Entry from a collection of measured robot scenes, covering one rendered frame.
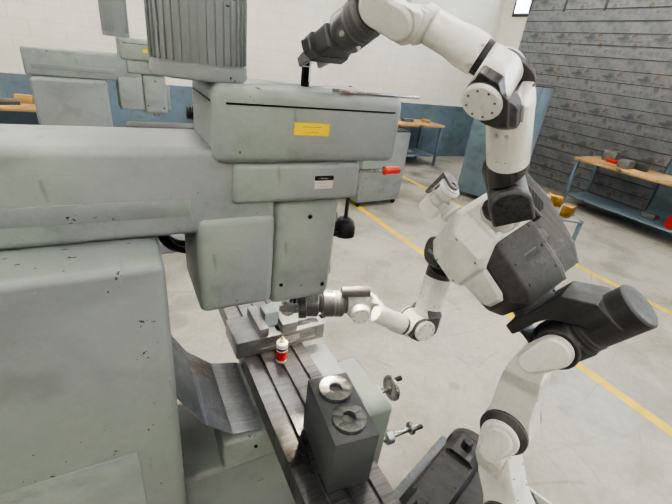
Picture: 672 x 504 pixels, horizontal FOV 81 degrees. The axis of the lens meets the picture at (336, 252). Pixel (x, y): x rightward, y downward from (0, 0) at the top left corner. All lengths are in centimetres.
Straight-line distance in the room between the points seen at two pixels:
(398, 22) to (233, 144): 40
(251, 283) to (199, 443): 67
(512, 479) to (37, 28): 739
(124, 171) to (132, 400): 51
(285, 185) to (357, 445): 66
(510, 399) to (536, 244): 47
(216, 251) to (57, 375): 40
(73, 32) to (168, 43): 659
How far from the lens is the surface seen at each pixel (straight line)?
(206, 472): 147
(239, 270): 102
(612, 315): 111
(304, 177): 97
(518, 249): 110
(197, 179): 91
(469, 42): 82
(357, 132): 100
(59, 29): 749
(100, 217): 92
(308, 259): 110
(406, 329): 142
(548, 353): 116
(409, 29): 82
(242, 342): 145
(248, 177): 92
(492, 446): 139
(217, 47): 89
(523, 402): 131
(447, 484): 175
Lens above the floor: 197
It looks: 27 degrees down
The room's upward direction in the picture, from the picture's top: 7 degrees clockwise
